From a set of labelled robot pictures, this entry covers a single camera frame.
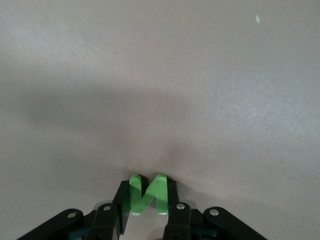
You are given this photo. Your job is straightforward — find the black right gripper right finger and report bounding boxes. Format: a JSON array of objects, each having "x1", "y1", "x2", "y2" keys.
[{"x1": 162, "y1": 179, "x2": 268, "y2": 240}]

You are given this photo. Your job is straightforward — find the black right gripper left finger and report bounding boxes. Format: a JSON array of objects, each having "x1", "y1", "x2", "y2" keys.
[{"x1": 17, "y1": 180, "x2": 131, "y2": 240}]

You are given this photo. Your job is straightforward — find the green letter N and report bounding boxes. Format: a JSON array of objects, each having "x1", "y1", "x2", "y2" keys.
[{"x1": 129, "y1": 173, "x2": 168, "y2": 216}]

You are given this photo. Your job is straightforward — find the brown table mat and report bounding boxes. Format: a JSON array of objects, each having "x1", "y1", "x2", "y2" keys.
[{"x1": 0, "y1": 0, "x2": 320, "y2": 240}]

